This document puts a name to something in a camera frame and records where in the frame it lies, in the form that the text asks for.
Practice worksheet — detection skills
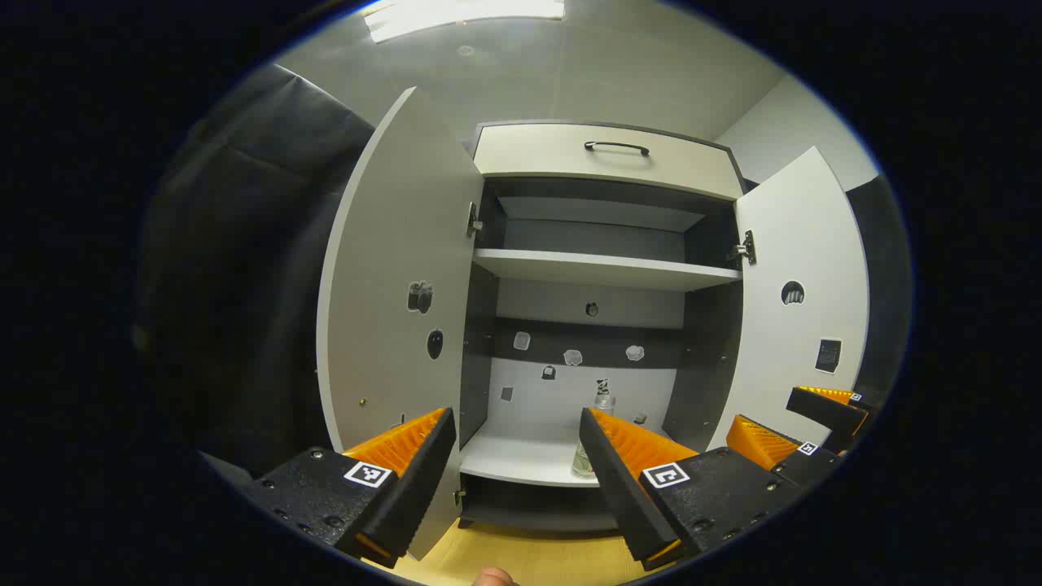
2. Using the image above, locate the clear plastic bottle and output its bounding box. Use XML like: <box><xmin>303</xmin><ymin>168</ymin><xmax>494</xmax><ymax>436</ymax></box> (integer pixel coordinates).
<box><xmin>571</xmin><ymin>378</ymin><xmax>617</xmax><ymax>479</ymax></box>

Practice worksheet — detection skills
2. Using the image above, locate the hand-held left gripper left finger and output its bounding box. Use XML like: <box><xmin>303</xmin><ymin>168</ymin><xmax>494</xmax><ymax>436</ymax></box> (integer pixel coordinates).
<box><xmin>244</xmin><ymin>407</ymin><xmax>458</xmax><ymax>569</ymax></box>

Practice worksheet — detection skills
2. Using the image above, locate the ceiling light panel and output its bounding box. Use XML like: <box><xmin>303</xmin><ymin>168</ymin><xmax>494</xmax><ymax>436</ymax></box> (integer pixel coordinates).
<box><xmin>362</xmin><ymin>0</ymin><xmax>567</xmax><ymax>43</ymax></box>

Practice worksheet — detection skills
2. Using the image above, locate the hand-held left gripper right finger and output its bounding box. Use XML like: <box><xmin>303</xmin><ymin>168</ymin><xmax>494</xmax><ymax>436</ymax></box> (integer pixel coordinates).
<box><xmin>579</xmin><ymin>407</ymin><xmax>803</xmax><ymax>572</ymax></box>

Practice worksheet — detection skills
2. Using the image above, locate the white cabinet shelf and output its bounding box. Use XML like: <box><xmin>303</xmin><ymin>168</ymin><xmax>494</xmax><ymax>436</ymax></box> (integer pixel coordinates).
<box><xmin>460</xmin><ymin>419</ymin><xmax>603</xmax><ymax>488</ymax></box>
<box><xmin>472</xmin><ymin>248</ymin><xmax>743</xmax><ymax>292</ymax></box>

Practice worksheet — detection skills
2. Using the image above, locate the grey and white cabinet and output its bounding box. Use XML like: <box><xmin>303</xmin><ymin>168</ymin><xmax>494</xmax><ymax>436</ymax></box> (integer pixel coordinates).
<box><xmin>456</xmin><ymin>120</ymin><xmax>750</xmax><ymax>534</ymax></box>

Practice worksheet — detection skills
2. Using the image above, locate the white cabinet door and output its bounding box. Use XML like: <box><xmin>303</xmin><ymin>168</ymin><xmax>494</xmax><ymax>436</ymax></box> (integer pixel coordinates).
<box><xmin>316</xmin><ymin>86</ymin><xmax>486</xmax><ymax>562</ymax></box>
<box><xmin>707</xmin><ymin>146</ymin><xmax>870</xmax><ymax>453</ymax></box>

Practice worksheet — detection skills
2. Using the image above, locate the black backdrop cloth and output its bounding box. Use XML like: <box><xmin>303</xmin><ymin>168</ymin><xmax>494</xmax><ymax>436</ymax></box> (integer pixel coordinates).
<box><xmin>134</xmin><ymin>63</ymin><xmax>375</xmax><ymax>481</ymax></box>
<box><xmin>847</xmin><ymin>175</ymin><xmax>913</xmax><ymax>408</ymax></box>

